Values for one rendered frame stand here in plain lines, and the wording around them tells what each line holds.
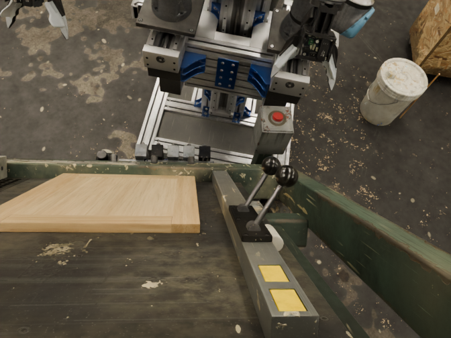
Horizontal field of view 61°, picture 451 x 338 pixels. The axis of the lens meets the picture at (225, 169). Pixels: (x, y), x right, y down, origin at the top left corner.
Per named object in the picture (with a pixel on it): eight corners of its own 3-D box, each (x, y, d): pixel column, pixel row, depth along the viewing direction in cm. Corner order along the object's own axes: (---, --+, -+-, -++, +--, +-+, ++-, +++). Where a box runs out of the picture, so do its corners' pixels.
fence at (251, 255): (226, 182, 133) (226, 170, 133) (317, 351, 40) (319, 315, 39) (211, 182, 133) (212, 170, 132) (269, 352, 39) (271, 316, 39)
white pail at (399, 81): (399, 98, 273) (438, 51, 231) (401, 133, 260) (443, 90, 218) (356, 90, 273) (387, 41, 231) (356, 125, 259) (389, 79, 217)
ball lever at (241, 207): (246, 216, 78) (282, 161, 77) (249, 222, 75) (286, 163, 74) (231, 207, 78) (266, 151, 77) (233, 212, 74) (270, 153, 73)
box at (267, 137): (280, 131, 161) (291, 105, 145) (282, 155, 155) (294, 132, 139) (252, 129, 159) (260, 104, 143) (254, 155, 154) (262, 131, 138)
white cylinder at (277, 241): (283, 252, 68) (273, 237, 76) (284, 236, 67) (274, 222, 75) (266, 252, 67) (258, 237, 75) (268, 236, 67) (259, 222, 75)
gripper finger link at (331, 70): (332, 97, 90) (319, 62, 86) (329, 88, 95) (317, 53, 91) (345, 92, 89) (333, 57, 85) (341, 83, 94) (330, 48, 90)
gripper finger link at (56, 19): (58, 45, 94) (32, 9, 90) (68, 37, 99) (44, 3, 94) (68, 39, 93) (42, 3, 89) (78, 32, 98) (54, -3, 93)
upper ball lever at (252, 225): (257, 235, 67) (298, 170, 66) (261, 243, 63) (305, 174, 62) (238, 224, 66) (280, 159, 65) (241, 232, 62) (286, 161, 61)
